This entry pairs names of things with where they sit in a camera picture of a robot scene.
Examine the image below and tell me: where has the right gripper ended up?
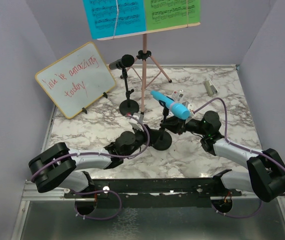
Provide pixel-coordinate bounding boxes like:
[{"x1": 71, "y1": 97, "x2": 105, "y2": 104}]
[{"x1": 160, "y1": 111, "x2": 208, "y2": 136}]

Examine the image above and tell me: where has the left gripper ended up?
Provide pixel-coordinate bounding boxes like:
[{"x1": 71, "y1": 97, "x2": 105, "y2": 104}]
[{"x1": 123, "y1": 124, "x2": 162, "y2": 159}]

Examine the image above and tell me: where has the blue toy microphone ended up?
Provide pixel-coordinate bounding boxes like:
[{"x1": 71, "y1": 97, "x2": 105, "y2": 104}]
[{"x1": 150, "y1": 90, "x2": 190, "y2": 120}]

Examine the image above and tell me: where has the black mic stand front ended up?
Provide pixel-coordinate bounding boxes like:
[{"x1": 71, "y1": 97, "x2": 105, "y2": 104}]
[{"x1": 153, "y1": 100, "x2": 172, "y2": 151}]

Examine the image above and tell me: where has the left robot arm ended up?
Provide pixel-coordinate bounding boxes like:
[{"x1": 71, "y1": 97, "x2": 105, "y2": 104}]
[{"x1": 28, "y1": 124, "x2": 156, "y2": 198}]

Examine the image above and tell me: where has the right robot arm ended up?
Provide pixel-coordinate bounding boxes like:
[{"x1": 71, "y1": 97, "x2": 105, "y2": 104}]
[{"x1": 160, "y1": 110, "x2": 285, "y2": 203}]

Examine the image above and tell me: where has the white remote packet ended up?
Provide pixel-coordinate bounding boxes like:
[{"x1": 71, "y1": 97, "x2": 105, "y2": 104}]
[{"x1": 170, "y1": 89, "x2": 185, "y2": 103}]

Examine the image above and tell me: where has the grey eraser block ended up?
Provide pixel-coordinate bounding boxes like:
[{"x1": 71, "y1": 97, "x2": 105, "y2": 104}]
[{"x1": 203, "y1": 80, "x2": 218, "y2": 97}]

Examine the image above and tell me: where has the pink music stand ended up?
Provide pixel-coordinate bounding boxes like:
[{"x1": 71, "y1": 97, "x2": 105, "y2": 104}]
[{"x1": 98, "y1": 22, "x2": 201, "y2": 114}]

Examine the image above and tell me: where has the black microphone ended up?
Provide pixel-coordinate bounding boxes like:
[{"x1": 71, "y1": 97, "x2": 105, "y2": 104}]
[{"x1": 108, "y1": 54, "x2": 135, "y2": 70}]

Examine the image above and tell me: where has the yellow framed whiteboard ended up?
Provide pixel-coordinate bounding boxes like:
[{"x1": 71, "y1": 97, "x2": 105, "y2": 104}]
[{"x1": 35, "y1": 42, "x2": 116, "y2": 119}]

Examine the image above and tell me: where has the green sheet music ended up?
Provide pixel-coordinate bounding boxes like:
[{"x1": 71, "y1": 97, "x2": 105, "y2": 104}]
[{"x1": 144, "y1": 0, "x2": 201, "y2": 31}]

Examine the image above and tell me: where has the blue sheet music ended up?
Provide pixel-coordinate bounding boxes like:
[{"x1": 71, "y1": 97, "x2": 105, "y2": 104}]
[{"x1": 83, "y1": 0, "x2": 147, "y2": 40}]

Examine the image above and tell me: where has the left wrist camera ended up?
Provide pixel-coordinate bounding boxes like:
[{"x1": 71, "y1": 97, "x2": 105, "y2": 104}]
[{"x1": 128, "y1": 112, "x2": 144, "y2": 131}]

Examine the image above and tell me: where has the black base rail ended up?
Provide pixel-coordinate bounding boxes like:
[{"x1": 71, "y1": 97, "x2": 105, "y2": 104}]
[{"x1": 64, "y1": 177, "x2": 243, "y2": 208}]

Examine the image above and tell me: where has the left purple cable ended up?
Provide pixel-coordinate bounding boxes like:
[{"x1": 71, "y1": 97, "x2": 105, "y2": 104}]
[{"x1": 30, "y1": 114, "x2": 151, "y2": 221}]

